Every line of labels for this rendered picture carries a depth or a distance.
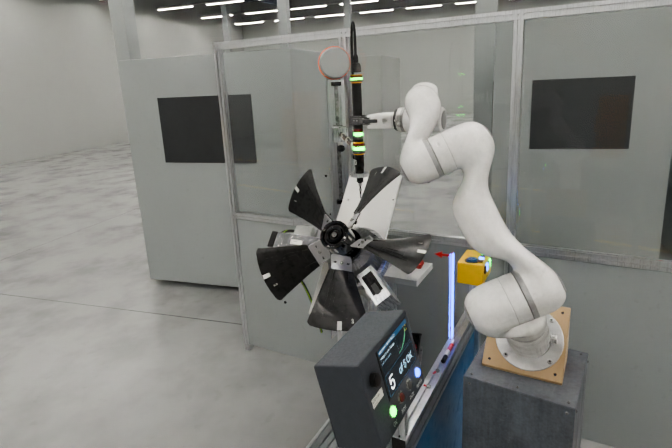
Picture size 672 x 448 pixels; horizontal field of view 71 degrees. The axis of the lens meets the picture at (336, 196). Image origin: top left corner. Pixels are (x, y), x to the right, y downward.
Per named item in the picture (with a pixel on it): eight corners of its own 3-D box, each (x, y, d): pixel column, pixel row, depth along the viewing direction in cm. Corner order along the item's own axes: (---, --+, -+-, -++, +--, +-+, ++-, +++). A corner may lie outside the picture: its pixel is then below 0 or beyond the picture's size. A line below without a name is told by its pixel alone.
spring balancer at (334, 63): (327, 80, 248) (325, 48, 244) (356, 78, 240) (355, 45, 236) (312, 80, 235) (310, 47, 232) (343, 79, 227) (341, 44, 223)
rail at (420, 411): (471, 315, 205) (471, 298, 204) (480, 317, 204) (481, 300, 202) (392, 461, 129) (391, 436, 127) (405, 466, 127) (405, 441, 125)
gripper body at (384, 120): (395, 132, 160) (365, 132, 166) (406, 129, 169) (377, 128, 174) (395, 109, 159) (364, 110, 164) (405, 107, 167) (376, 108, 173)
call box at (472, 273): (466, 271, 205) (467, 248, 202) (490, 275, 200) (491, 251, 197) (456, 286, 191) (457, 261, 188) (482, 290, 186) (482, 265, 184)
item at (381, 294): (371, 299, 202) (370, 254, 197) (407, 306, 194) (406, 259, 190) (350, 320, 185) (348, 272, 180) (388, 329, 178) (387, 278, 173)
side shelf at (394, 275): (369, 259, 262) (368, 254, 261) (432, 268, 244) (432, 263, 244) (349, 275, 241) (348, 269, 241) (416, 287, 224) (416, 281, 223)
